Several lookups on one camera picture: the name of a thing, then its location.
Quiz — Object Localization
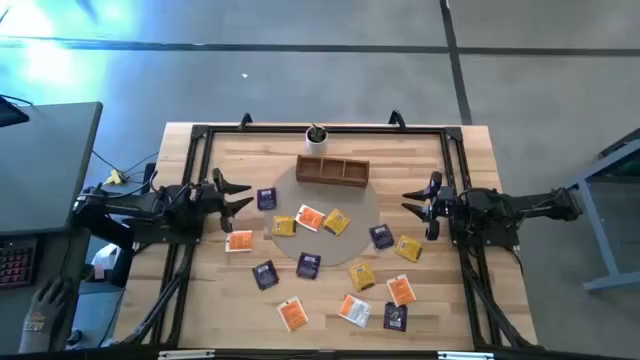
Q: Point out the white pot with plant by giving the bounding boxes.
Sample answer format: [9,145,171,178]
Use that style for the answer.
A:
[304,123,330,156]

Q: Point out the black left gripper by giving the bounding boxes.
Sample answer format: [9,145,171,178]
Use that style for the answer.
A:
[192,167,255,234]

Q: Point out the silver metal bracket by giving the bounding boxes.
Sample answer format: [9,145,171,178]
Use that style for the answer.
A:
[157,349,216,360]
[437,350,496,360]

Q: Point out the round grey mat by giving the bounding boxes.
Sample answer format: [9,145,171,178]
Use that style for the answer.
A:
[269,164,381,269]

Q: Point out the wooden three-compartment tray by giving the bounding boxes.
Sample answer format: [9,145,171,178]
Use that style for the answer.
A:
[294,153,371,189]

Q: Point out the yellow tea packet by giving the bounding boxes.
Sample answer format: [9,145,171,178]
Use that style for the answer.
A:
[271,215,297,238]
[395,234,424,264]
[348,262,377,293]
[322,208,352,237]

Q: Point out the orange tea packet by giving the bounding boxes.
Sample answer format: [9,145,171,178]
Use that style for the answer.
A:
[294,203,327,233]
[386,273,418,308]
[224,230,255,254]
[276,295,310,333]
[338,293,373,329]

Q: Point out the black aluminium table frame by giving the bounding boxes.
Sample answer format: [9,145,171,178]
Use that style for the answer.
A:
[122,122,539,351]

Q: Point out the black keyboard red keys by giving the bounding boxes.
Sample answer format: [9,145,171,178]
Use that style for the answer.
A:
[0,235,40,290]

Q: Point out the blue-grey metal table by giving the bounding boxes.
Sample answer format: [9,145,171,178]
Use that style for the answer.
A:
[564,127,640,294]

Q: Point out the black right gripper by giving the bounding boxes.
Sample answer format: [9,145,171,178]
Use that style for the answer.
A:
[400,170,459,242]

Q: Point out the purple tea packet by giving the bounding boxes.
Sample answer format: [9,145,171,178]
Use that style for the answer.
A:
[251,259,280,292]
[256,187,278,212]
[295,252,322,280]
[369,223,396,250]
[383,301,409,333]

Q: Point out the person's gloved hand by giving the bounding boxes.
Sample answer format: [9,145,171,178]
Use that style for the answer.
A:
[18,277,76,354]

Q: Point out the grey desk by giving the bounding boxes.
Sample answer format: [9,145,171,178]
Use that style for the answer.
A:
[0,101,104,236]

